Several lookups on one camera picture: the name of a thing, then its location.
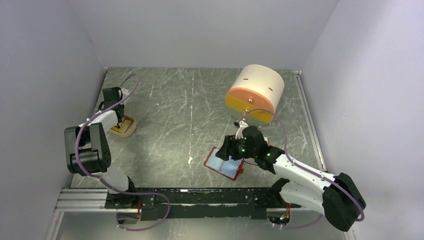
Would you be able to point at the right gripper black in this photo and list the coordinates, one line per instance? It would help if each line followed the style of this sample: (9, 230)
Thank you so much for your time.
(228, 148)

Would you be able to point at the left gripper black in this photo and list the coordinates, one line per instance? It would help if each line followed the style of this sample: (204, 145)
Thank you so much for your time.
(123, 105)

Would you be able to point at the red leather card holder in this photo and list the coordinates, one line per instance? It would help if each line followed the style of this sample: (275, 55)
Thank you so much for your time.
(231, 169)

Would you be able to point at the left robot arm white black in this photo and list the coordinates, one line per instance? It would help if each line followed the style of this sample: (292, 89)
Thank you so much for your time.
(87, 149)

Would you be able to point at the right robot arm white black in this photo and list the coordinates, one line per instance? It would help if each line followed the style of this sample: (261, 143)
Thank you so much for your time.
(334, 196)

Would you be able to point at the stack of credit cards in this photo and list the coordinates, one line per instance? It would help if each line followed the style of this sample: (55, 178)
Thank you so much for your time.
(124, 125)

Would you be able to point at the gold metal card tray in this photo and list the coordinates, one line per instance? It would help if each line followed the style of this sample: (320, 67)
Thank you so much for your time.
(130, 130)

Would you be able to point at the cream cylindrical drawer box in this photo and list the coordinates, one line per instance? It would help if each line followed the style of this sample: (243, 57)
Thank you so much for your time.
(256, 87)

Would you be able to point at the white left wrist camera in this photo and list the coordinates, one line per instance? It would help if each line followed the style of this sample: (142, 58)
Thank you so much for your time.
(124, 92)

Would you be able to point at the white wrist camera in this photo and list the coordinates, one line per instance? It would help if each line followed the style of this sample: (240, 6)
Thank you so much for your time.
(124, 92)
(240, 125)

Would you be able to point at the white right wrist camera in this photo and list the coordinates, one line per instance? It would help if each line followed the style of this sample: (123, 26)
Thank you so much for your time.
(240, 125)

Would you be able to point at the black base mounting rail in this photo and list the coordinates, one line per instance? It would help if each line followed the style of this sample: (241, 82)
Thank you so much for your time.
(155, 206)

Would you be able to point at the aluminium frame rail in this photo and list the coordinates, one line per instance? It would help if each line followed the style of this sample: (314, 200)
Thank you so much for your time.
(95, 199)

